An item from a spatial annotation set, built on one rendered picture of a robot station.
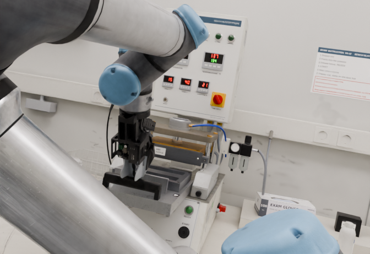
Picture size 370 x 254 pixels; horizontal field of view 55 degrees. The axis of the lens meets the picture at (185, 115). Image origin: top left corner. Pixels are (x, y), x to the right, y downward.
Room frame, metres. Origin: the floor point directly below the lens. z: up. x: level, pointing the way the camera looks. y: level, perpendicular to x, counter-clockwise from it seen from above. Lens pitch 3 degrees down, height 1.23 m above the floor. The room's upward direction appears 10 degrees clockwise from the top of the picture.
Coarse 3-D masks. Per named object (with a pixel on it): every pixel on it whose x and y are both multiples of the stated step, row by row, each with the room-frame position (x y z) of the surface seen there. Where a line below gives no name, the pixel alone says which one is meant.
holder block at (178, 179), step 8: (136, 168) 1.04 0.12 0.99; (152, 168) 1.12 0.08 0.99; (160, 168) 1.11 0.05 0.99; (168, 168) 1.12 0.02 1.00; (160, 176) 1.02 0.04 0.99; (168, 176) 1.02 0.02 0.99; (176, 176) 1.02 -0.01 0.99; (184, 176) 1.04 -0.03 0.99; (168, 184) 0.95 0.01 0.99; (176, 184) 0.95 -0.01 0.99; (184, 184) 1.02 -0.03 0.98
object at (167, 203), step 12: (120, 168) 0.94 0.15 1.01; (156, 180) 0.92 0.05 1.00; (192, 180) 1.11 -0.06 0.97; (120, 192) 0.86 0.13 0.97; (132, 192) 0.88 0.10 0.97; (144, 192) 0.89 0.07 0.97; (168, 192) 0.93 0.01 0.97; (180, 192) 0.95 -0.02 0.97; (132, 204) 0.86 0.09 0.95; (144, 204) 0.85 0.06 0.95; (156, 204) 0.84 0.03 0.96; (168, 204) 0.84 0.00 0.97
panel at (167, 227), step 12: (180, 204) 1.06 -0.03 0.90; (192, 204) 1.05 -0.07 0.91; (144, 216) 1.05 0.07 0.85; (156, 216) 1.05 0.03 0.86; (168, 216) 1.05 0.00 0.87; (180, 216) 1.04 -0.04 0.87; (192, 216) 1.04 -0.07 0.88; (156, 228) 1.03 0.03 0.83; (168, 228) 1.03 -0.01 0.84; (180, 228) 1.02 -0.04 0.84; (192, 228) 1.02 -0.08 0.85; (168, 240) 1.02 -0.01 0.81; (180, 240) 1.01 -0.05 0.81; (192, 240) 1.01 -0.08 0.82
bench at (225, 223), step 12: (216, 216) 1.48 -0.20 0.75; (228, 216) 1.51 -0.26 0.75; (240, 216) 1.53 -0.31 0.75; (0, 228) 1.03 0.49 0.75; (12, 228) 1.05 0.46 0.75; (216, 228) 1.34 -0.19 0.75; (228, 228) 1.36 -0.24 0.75; (0, 240) 0.96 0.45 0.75; (12, 240) 0.97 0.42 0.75; (24, 240) 0.98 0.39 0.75; (216, 240) 1.22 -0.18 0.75; (0, 252) 0.90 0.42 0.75; (12, 252) 0.91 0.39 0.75; (24, 252) 0.92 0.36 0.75; (36, 252) 0.93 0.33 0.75; (204, 252) 1.10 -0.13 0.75; (216, 252) 1.12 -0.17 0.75
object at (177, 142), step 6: (156, 138) 1.30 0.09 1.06; (162, 138) 1.33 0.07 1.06; (168, 138) 1.36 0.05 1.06; (174, 138) 1.27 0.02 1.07; (180, 138) 1.27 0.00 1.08; (162, 144) 1.20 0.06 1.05; (168, 144) 1.20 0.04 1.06; (174, 144) 1.22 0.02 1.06; (180, 144) 1.24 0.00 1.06; (186, 144) 1.27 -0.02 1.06; (192, 144) 1.30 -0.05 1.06; (198, 144) 1.33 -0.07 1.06; (198, 150) 1.18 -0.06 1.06; (204, 150) 1.28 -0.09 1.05
